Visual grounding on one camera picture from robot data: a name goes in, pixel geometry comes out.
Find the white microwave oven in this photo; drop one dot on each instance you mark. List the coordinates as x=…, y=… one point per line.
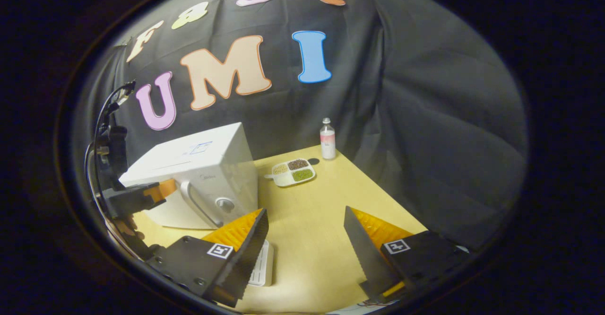
x=189, y=163

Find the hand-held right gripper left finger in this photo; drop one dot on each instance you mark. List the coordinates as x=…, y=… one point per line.
x=246, y=258

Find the white divided dish with grains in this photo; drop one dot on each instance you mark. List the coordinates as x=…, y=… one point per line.
x=293, y=172

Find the white plastic food tray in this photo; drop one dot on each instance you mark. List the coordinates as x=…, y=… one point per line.
x=263, y=267

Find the clear bottle with pink label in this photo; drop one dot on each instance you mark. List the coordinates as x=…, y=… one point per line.
x=327, y=142

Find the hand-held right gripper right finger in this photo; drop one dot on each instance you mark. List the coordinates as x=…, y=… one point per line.
x=366, y=258

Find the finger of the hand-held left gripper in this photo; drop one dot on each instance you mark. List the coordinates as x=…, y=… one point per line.
x=130, y=199

